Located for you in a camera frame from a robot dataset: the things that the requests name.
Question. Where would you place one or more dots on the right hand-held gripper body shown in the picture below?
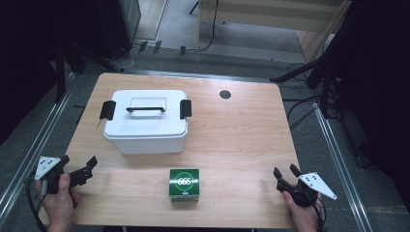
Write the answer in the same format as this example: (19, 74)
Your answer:
(304, 196)

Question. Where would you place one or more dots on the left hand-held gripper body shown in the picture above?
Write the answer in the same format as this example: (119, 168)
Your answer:
(75, 176)

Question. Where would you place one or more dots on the white plastic storage box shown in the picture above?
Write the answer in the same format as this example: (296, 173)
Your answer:
(148, 145)

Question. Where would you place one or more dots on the green cardboard carton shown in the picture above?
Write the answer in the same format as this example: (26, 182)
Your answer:
(184, 183)

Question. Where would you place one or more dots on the person's right hand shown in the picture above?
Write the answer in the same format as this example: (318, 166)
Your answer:
(303, 219)

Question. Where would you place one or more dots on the person's left hand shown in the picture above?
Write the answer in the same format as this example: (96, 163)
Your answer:
(61, 206)

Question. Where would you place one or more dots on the dark round table grommet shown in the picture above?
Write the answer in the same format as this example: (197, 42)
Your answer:
(225, 94)

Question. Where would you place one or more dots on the black tripod stand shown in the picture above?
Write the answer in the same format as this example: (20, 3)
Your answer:
(303, 69)

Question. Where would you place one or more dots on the black cabinet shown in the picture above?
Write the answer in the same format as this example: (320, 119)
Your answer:
(119, 22)

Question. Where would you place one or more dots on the light wooden furniture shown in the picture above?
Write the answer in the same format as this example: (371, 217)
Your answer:
(274, 16)

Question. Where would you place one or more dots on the metal floor rail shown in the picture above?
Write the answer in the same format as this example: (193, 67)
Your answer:
(32, 151)
(341, 167)
(199, 76)

